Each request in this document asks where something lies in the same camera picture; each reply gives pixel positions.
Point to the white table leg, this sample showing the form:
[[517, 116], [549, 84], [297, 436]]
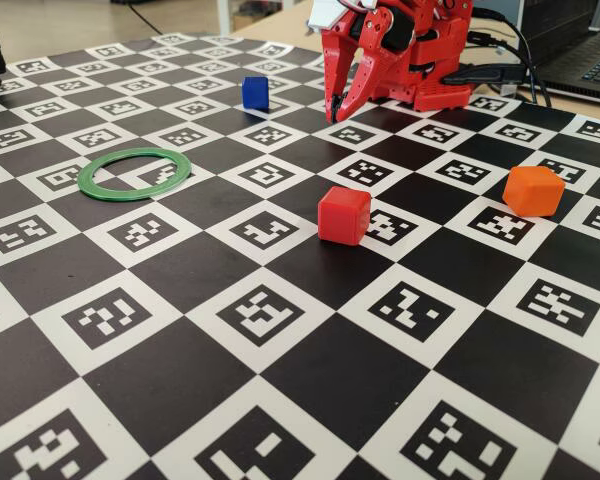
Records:
[[224, 15]]

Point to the red cube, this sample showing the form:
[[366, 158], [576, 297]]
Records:
[[342, 215]]

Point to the black white marker mat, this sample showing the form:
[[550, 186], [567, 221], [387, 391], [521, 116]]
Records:
[[280, 350]]

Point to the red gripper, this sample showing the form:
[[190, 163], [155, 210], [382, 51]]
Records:
[[369, 64]]

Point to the black laptop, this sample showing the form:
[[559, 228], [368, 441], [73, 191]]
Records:
[[580, 55]]

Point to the orange cube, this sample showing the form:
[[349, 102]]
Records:
[[532, 192]]

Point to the blue cube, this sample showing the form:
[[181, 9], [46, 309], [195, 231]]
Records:
[[255, 92]]

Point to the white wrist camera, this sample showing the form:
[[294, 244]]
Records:
[[327, 12]]

